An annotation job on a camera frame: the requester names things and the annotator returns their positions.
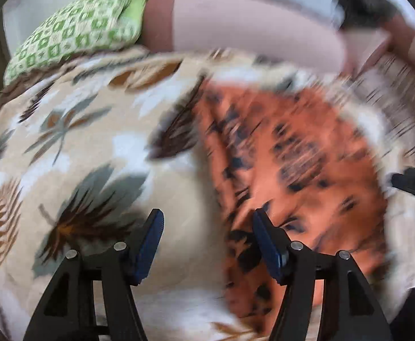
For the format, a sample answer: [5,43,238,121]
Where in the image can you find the pink bolster cushion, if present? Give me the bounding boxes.
[141,0,393,79]

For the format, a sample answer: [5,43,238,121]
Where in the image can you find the orange black patterned cloth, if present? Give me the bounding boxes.
[193,78,391,334]

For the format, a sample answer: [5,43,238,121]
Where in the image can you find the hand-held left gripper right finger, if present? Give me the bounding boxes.
[252,209,393,341]

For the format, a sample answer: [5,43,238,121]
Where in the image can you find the green patterned pillow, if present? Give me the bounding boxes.
[3,0,156,86]

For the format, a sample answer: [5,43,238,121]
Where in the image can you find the cream leaf print blanket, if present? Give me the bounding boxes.
[0,46,415,341]

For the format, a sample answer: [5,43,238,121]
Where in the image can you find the dark furry cloth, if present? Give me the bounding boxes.
[333,0,403,31]

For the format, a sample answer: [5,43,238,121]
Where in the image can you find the beige striped cloth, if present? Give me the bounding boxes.
[350,51,415,171]

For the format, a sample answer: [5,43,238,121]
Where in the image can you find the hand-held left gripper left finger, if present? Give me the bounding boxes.
[22,208,165,341]

